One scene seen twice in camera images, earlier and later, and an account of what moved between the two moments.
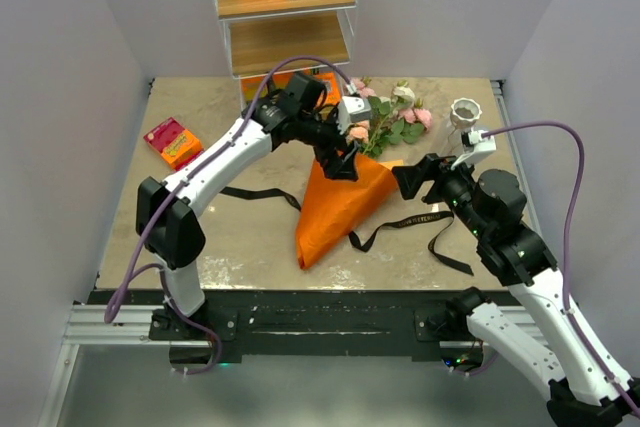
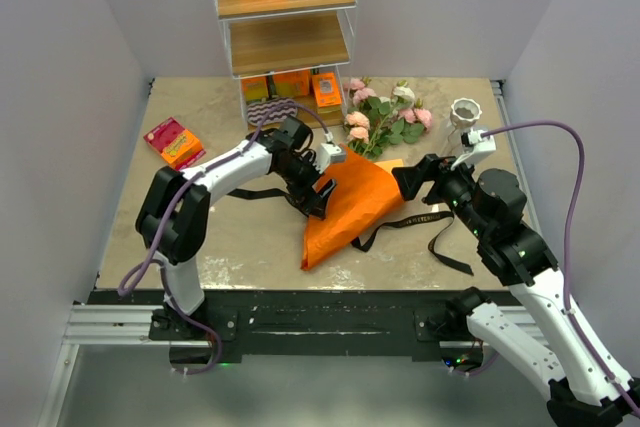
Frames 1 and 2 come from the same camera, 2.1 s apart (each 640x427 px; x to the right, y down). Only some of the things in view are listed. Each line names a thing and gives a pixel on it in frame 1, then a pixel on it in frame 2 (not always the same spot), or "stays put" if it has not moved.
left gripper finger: [342, 167] -> [305, 200]
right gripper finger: [411, 178] stays put
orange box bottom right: [331, 87] stays put
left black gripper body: [322, 135] -> [299, 174]
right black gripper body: [452, 185] stays put
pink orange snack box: [175, 144] stays put
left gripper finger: [348, 168] -> [318, 209]
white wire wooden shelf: [282, 4] stays put
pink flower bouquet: [395, 118] stays put
